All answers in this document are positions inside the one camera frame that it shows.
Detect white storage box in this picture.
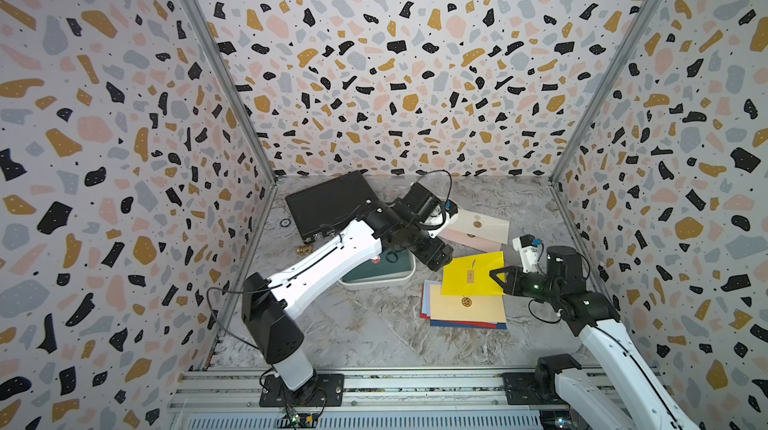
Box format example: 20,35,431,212
339,250,416,290

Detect small brass fitting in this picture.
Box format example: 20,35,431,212
296,245,314,255

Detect red envelope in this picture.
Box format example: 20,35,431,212
419,288,499,328

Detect dark green envelope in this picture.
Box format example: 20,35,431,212
344,251,413,283

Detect pink envelope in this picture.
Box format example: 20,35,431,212
440,229,502,253

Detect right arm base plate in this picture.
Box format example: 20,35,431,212
501,372,563,406

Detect corner aluminium post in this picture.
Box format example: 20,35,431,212
549,0,663,189
180,0,276,187

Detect dark blue envelope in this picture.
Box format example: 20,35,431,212
429,319,507,330

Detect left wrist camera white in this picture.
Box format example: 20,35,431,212
424,202,459,237

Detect black briefcase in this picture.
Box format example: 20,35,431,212
285,171,378,244

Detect left corner aluminium post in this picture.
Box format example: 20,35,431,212
180,0,276,187

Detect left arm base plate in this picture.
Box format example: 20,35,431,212
259,373,345,408

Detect right corner aluminium post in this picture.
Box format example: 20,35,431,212
549,0,663,189

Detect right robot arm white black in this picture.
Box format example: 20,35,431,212
489,240,698,429

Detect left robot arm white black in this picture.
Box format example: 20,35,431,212
241,182,459,396

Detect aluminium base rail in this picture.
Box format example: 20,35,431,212
163,365,623,429

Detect yellow envelope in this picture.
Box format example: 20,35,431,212
442,251,505,297

